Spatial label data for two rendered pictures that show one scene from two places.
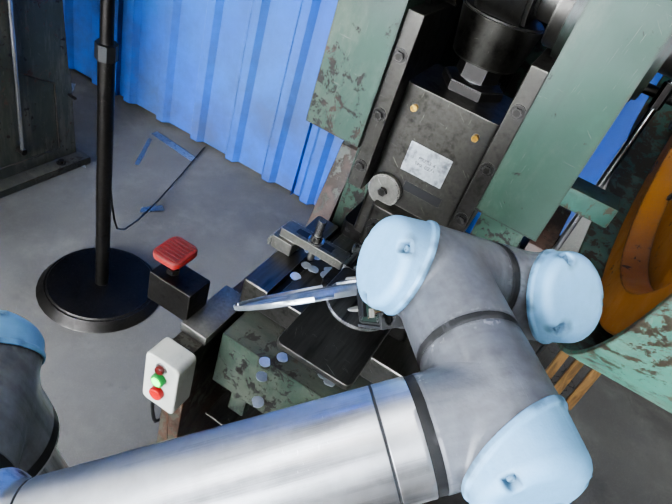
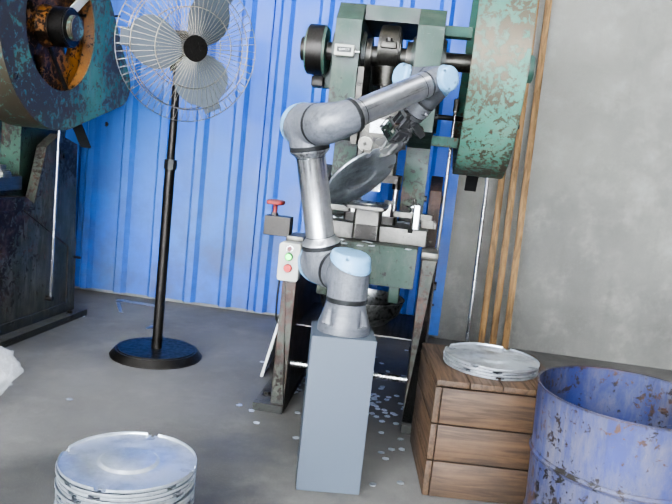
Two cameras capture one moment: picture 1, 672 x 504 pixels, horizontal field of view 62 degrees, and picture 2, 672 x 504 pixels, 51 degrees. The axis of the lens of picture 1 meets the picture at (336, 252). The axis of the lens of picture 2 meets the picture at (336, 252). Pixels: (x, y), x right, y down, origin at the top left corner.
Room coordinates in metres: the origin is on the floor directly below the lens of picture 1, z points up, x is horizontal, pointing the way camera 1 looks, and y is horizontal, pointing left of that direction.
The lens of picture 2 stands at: (-1.81, 0.45, 0.95)
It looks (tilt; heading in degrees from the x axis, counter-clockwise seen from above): 8 degrees down; 351
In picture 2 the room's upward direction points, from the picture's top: 6 degrees clockwise
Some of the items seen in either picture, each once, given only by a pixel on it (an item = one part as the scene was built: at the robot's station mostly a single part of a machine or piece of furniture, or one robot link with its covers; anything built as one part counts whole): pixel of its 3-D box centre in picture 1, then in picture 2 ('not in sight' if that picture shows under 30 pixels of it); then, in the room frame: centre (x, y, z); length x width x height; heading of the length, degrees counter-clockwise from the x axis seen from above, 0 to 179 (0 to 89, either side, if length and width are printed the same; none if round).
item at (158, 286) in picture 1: (176, 307); (277, 239); (0.73, 0.26, 0.62); 0.10 x 0.06 x 0.20; 74
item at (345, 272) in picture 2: not in sight; (348, 273); (0.14, 0.09, 0.62); 0.13 x 0.12 x 0.14; 25
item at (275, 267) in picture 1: (370, 306); (369, 228); (0.87, -0.11, 0.68); 0.45 x 0.30 x 0.06; 74
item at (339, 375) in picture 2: not in sight; (334, 405); (0.13, 0.09, 0.23); 0.18 x 0.18 x 0.45; 84
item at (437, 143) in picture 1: (429, 169); (379, 134); (0.83, -0.10, 1.04); 0.17 x 0.15 x 0.30; 164
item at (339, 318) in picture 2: not in sight; (344, 313); (0.13, 0.09, 0.50); 0.15 x 0.15 x 0.10
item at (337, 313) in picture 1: (337, 342); (366, 221); (0.70, -0.06, 0.72); 0.25 x 0.14 x 0.14; 164
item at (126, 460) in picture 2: not in sight; (128, 459); (-0.32, 0.61, 0.25); 0.29 x 0.29 x 0.01
